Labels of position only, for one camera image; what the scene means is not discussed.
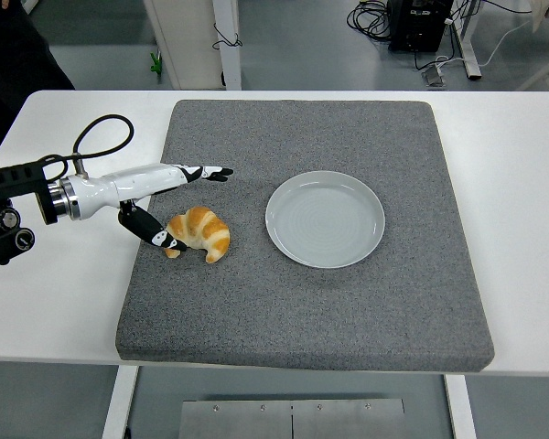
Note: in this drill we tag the white desk leg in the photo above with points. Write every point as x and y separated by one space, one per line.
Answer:
469 46

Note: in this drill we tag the white cabinet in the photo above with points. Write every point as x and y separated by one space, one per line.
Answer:
187 41

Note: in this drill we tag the grey metal plate with screws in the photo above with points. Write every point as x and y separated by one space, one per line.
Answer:
238 420

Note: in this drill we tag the person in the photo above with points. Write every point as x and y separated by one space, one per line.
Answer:
13 68

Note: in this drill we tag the grey round plate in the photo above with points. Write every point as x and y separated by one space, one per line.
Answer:
325 219

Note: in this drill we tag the croissant bread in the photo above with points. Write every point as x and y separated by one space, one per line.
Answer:
206 228

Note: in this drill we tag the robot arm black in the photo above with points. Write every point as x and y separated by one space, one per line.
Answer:
9 183

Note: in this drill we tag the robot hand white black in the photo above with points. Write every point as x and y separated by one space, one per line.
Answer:
132 180

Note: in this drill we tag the white post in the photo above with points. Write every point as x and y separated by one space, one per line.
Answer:
229 64

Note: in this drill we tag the grey felt mat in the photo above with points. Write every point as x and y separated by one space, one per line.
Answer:
302 311

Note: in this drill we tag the small green object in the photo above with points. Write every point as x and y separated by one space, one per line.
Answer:
154 64

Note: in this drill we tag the white curved chair leg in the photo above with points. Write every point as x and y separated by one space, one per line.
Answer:
546 64

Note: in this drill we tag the white table leg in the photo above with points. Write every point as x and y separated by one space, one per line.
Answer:
119 402
461 407

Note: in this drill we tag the black computer case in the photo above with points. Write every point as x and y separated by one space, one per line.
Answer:
416 23

